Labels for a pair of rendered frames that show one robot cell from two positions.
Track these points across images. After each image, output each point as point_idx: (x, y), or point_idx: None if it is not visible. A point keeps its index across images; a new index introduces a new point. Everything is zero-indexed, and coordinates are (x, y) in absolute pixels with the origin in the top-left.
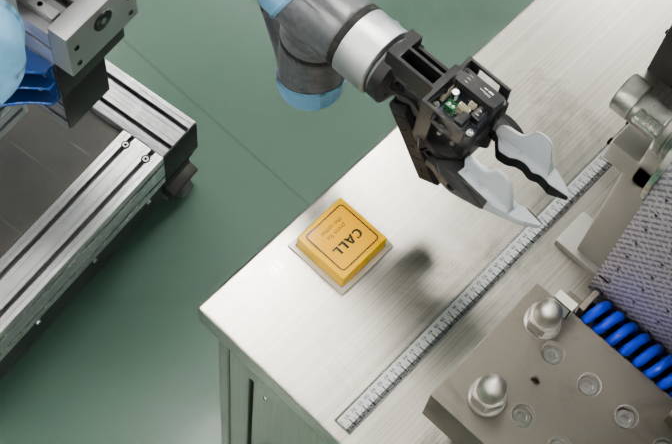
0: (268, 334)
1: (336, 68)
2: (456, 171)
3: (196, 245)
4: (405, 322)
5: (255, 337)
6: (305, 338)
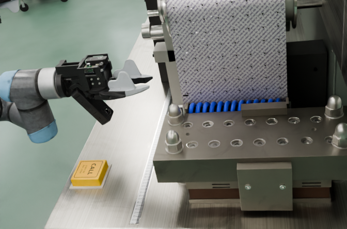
0: (80, 217)
1: (42, 93)
2: (107, 91)
3: None
4: (133, 180)
5: (75, 221)
6: (97, 209)
